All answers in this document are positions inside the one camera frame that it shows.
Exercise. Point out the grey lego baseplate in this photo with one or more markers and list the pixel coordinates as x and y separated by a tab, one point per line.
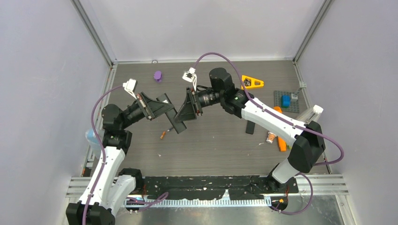
294	106

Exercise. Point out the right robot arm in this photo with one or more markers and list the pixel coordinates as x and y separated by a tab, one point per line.
305	140

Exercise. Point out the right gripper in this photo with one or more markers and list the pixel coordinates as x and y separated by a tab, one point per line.
187	111

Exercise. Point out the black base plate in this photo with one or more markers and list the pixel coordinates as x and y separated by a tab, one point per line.
210	191

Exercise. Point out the blue lego brick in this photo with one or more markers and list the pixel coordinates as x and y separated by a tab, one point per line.
285	101

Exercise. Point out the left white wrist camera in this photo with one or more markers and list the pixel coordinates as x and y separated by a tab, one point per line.
130	86

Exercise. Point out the yellow triangular toy block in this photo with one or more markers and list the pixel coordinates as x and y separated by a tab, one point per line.
251	83

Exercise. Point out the purple plastic cap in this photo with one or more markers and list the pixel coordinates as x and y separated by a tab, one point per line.
158	76

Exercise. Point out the black remote control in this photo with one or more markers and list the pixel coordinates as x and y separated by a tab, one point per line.
171	114
250	128

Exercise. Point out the grey lego technic beam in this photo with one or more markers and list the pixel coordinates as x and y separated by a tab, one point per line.
294	95

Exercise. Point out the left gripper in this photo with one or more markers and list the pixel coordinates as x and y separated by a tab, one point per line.
153	108

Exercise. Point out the orange plastic flashlight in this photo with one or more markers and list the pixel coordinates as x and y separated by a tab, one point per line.
281	142

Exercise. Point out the small ice cream toy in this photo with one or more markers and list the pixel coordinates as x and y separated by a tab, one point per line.
270	137

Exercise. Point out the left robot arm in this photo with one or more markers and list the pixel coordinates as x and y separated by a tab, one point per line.
107	191

